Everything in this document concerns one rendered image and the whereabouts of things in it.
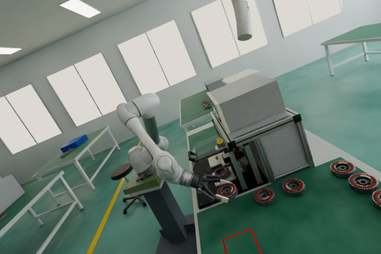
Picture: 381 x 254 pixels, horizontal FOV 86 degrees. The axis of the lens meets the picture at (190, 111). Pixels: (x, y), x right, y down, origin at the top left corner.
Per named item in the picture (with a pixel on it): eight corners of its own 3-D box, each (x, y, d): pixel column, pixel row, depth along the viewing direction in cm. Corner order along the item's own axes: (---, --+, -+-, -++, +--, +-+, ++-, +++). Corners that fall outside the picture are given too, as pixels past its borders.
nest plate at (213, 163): (210, 168, 164) (210, 166, 164) (208, 159, 179) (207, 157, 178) (228, 161, 163) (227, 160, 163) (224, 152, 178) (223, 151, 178)
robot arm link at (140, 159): (134, 171, 197) (122, 152, 193) (150, 160, 205) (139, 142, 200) (138, 175, 183) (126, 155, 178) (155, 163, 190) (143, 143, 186)
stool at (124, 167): (118, 217, 287) (97, 185, 272) (126, 194, 334) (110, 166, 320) (153, 203, 284) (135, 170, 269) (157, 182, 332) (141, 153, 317)
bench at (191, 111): (199, 167, 321) (180, 126, 302) (191, 127, 499) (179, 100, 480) (265, 140, 315) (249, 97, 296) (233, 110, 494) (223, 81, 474)
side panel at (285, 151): (271, 183, 126) (255, 139, 118) (270, 181, 129) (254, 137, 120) (315, 166, 124) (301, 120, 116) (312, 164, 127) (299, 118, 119)
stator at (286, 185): (296, 180, 121) (294, 174, 120) (310, 190, 110) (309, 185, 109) (279, 189, 119) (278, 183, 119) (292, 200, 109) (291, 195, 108)
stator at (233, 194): (216, 202, 111) (214, 197, 110) (221, 187, 121) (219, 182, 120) (236, 201, 106) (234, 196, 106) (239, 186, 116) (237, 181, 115)
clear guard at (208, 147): (193, 171, 125) (189, 163, 124) (190, 153, 149) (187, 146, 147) (242, 151, 124) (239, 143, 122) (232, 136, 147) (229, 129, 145)
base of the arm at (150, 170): (134, 184, 183) (131, 180, 182) (140, 172, 204) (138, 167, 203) (152, 176, 180) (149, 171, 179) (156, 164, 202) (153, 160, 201)
